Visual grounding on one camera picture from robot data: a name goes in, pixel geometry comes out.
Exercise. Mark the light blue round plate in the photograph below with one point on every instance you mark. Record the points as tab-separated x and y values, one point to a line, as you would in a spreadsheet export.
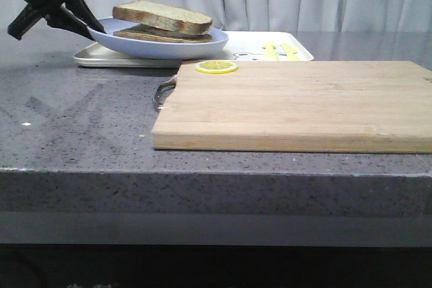
156	50

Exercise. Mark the cream bear tray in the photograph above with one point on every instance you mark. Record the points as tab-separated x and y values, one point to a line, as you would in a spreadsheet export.
241	46

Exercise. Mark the bread slice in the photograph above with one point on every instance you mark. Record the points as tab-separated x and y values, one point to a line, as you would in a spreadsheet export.
165	17
144	32

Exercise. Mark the yellow plastic knife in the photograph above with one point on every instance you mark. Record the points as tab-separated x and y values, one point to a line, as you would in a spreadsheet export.
290	51

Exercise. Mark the yellow plastic fork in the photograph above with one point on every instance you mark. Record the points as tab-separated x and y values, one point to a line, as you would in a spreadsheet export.
270	51

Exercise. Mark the metal cutting board handle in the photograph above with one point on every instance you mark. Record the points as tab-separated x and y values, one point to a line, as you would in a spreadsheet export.
161	89

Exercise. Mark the wooden cutting board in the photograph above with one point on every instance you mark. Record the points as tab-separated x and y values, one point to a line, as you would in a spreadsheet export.
300	106

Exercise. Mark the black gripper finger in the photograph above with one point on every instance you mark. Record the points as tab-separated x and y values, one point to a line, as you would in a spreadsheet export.
74	19
84	8

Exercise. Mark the lemon slice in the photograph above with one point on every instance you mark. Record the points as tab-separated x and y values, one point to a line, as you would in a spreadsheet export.
215	66

